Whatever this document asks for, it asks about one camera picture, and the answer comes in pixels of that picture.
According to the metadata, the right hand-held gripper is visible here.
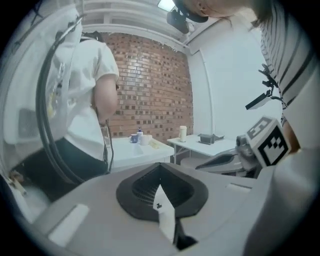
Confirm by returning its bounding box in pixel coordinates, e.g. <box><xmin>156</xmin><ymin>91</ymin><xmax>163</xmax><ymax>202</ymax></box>
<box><xmin>194</xmin><ymin>116</ymin><xmax>293</xmax><ymax>179</ymax></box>

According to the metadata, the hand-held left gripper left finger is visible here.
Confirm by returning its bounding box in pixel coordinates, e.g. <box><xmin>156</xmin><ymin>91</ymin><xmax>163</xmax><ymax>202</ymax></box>
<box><xmin>31</xmin><ymin>161</ymin><xmax>181</xmax><ymax>256</ymax></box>

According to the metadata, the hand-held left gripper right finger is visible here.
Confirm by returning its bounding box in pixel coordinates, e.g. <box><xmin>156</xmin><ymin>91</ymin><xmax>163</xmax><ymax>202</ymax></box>
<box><xmin>158</xmin><ymin>161</ymin><xmax>261</xmax><ymax>256</ymax></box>

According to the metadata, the person's right forearm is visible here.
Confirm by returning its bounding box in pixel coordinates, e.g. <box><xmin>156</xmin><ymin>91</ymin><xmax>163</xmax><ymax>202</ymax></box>
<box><xmin>282</xmin><ymin>119</ymin><xmax>301</xmax><ymax>154</ymax></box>

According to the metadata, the white folding table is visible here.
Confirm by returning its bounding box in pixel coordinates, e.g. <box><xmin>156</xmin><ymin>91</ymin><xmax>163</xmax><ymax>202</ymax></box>
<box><xmin>166</xmin><ymin>134</ymin><xmax>238</xmax><ymax>166</ymax></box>

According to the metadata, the black tray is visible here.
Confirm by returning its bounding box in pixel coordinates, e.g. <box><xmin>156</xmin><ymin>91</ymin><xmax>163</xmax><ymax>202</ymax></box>
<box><xmin>197</xmin><ymin>133</ymin><xmax>225</xmax><ymax>146</ymax></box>

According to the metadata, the cream tumbler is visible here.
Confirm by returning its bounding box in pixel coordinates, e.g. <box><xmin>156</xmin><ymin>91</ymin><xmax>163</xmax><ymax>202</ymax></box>
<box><xmin>178</xmin><ymin>125</ymin><xmax>188</xmax><ymax>143</ymax></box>

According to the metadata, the white paper tag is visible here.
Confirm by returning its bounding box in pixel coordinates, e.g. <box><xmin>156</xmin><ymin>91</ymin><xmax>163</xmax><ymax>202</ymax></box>
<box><xmin>152</xmin><ymin>184</ymin><xmax>176</xmax><ymax>245</ymax></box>

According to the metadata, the white sink counter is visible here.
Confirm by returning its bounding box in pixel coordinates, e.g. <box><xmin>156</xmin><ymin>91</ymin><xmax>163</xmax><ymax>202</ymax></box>
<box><xmin>108</xmin><ymin>136</ymin><xmax>175</xmax><ymax>173</ymax></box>

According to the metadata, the white mug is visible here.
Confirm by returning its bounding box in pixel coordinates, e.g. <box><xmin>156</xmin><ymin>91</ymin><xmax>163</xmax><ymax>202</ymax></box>
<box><xmin>138</xmin><ymin>134</ymin><xmax>153</xmax><ymax>146</ymax></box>

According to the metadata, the person's striped shirt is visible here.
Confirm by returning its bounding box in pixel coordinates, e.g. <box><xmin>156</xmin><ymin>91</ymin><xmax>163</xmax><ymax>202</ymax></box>
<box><xmin>246</xmin><ymin>0</ymin><xmax>320</xmax><ymax>256</ymax></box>

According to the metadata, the person's face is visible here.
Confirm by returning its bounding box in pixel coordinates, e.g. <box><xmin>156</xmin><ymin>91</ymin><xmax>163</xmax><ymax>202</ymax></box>
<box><xmin>189</xmin><ymin>0</ymin><xmax>253</xmax><ymax>19</ymax></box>

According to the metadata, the white ceiling pipe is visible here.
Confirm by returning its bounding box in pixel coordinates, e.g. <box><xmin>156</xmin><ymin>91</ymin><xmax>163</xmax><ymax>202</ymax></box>
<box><xmin>82</xmin><ymin>23</ymin><xmax>191</xmax><ymax>50</ymax></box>

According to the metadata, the ceiling light panel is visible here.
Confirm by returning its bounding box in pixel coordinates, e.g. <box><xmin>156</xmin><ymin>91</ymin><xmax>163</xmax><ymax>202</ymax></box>
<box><xmin>157</xmin><ymin>0</ymin><xmax>176</xmax><ymax>11</ymax></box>

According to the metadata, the thin black hanging cable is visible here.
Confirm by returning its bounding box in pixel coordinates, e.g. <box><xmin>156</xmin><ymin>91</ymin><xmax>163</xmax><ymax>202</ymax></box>
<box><xmin>101</xmin><ymin>119</ymin><xmax>115</xmax><ymax>175</ymax></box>

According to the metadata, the white wall pipe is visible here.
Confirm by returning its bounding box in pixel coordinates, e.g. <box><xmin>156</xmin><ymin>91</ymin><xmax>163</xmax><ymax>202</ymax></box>
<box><xmin>198</xmin><ymin>48</ymin><xmax>216</xmax><ymax>136</ymax></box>

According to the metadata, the thick black cable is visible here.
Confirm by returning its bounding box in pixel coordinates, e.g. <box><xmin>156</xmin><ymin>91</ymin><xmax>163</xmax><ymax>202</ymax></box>
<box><xmin>34</xmin><ymin>17</ymin><xmax>86</xmax><ymax>186</ymax></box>

